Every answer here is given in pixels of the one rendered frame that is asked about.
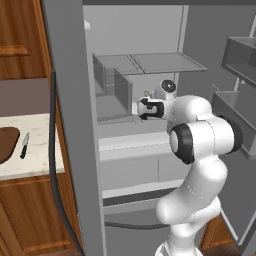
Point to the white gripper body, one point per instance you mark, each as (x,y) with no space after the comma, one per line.
(141,106)

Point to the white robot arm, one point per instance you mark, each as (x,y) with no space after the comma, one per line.
(200,140)

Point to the clear grey fridge box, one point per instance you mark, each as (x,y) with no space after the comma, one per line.
(113,93)

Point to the glass fridge shelf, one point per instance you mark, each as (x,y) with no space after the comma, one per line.
(166,62)
(116,63)

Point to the grey fridge cabinet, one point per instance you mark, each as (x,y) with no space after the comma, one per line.
(133,33)

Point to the brown wooden cutting board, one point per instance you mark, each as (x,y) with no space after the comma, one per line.
(7,143)

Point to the white crisper drawer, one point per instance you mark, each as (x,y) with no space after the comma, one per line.
(133,160)

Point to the grey door bin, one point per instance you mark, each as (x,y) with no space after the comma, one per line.
(241,56)
(233,106)

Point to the grey freezer drawer front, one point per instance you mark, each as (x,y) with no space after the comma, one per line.
(133,240)

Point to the wooden base cupboard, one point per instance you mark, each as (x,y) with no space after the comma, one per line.
(218,235)

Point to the wooden base cupboard door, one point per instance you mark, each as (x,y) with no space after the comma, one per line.
(33,216)

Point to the wooden wall cupboard door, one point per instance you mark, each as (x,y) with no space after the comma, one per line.
(20,40)

